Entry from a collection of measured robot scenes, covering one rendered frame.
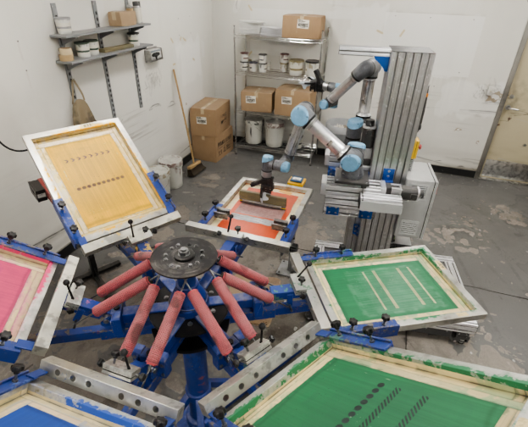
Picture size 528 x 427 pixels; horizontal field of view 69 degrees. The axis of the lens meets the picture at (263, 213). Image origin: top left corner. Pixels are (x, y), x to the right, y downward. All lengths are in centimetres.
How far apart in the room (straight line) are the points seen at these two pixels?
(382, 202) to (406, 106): 63
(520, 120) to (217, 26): 438
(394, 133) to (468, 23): 322
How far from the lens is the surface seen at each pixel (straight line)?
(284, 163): 260
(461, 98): 591
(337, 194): 267
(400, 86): 264
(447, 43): 577
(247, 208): 278
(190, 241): 186
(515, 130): 621
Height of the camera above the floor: 238
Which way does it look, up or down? 32 degrees down
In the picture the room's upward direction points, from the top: 2 degrees clockwise
